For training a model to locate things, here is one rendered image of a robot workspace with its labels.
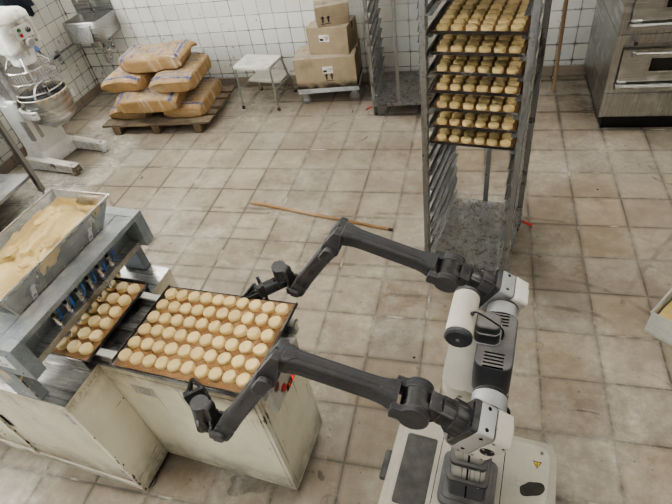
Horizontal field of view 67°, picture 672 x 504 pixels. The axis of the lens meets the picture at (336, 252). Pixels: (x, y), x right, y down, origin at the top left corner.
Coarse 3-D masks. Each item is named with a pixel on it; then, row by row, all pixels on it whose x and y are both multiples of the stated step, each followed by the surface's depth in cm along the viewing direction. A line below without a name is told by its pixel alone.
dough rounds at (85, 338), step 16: (112, 288) 213; (128, 288) 211; (96, 304) 206; (112, 304) 208; (128, 304) 207; (96, 320) 200; (112, 320) 200; (80, 336) 195; (96, 336) 193; (64, 352) 192; (80, 352) 189
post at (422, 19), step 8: (424, 0) 206; (424, 8) 209; (424, 16) 211; (424, 24) 213; (424, 32) 215; (424, 40) 218; (424, 48) 220; (424, 56) 222; (424, 64) 225; (424, 72) 227; (424, 80) 230; (424, 88) 233; (424, 96) 235; (424, 104) 238; (424, 112) 241; (424, 120) 244; (424, 128) 247; (424, 136) 250; (424, 144) 253; (424, 152) 256; (424, 160) 260; (424, 168) 263; (424, 176) 267; (424, 184) 270; (424, 192) 274; (424, 200) 278; (424, 208) 281; (424, 216) 285; (424, 224) 290; (424, 232) 294; (424, 240) 298
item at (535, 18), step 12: (540, 0) 190; (540, 12) 194; (528, 48) 203; (528, 60) 206; (528, 72) 210; (528, 84) 213; (528, 96) 216; (516, 144) 234; (516, 156) 238; (516, 168) 242; (516, 180) 247; (516, 192) 251; (504, 252) 280; (504, 264) 286
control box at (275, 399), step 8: (288, 336) 191; (296, 344) 192; (280, 376) 181; (288, 376) 188; (280, 384) 182; (288, 384) 189; (272, 392) 176; (280, 392) 183; (272, 400) 178; (280, 400) 184; (272, 408) 183
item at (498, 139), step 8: (440, 128) 262; (448, 128) 258; (440, 136) 253; (448, 136) 256; (456, 136) 251; (464, 136) 250; (472, 136) 252; (480, 136) 248; (488, 136) 251; (496, 136) 247; (504, 136) 245; (480, 144) 246; (488, 144) 244; (496, 144) 244; (504, 144) 241; (512, 144) 243
